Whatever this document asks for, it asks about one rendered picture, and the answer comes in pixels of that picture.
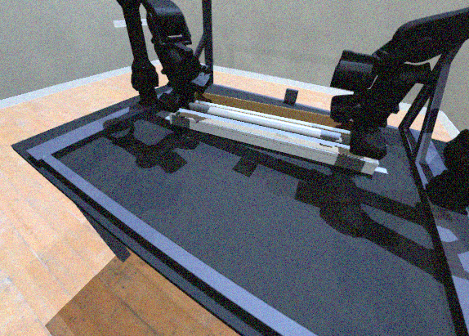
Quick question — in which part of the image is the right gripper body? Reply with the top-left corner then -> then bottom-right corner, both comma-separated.
155,68 -> 185,113

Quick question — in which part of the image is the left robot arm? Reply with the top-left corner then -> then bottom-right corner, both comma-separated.
330,7 -> 469,215

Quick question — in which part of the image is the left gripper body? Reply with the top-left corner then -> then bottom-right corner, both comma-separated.
350,89 -> 400,160

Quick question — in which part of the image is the long narrow brown open cardboard box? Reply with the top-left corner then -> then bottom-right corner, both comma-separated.
194,92 -> 354,131

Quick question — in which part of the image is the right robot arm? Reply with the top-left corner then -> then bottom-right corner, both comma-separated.
116,0 -> 212,106

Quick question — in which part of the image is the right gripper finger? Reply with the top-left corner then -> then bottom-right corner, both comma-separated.
185,88 -> 194,103
181,95 -> 190,110

